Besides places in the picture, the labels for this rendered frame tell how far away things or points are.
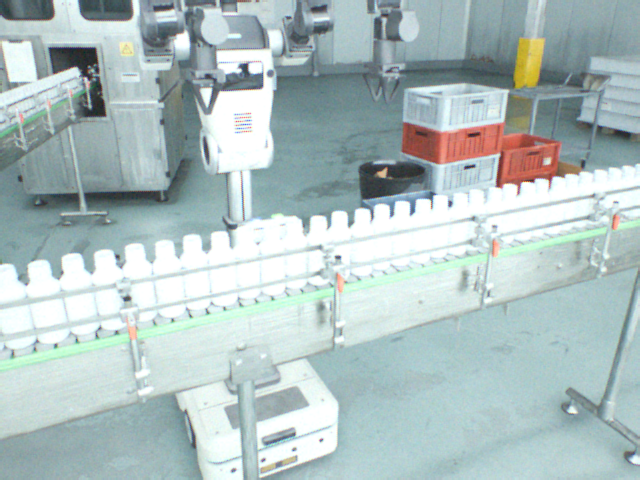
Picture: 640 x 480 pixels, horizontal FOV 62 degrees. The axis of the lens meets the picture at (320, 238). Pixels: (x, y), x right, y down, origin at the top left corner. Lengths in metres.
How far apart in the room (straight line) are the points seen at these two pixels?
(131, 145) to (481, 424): 3.59
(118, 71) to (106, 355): 3.77
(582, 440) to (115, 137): 4.00
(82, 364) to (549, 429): 1.93
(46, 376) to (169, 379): 0.25
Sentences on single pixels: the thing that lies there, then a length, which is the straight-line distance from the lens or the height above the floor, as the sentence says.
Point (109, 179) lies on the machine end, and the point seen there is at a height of 0.23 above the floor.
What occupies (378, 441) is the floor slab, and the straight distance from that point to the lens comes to 2.34.
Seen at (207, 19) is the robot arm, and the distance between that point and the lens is 1.15.
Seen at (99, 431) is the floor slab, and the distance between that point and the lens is 2.53.
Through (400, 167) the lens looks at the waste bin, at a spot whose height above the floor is 0.60.
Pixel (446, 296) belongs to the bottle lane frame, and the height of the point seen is 0.90.
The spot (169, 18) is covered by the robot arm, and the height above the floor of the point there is 1.59.
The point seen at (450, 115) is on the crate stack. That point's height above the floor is 0.98.
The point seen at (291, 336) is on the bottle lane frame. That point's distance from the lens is 1.31.
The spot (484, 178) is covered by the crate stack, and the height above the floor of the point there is 0.50.
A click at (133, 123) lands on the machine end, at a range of 4.84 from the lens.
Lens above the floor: 1.62
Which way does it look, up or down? 23 degrees down
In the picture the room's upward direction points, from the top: straight up
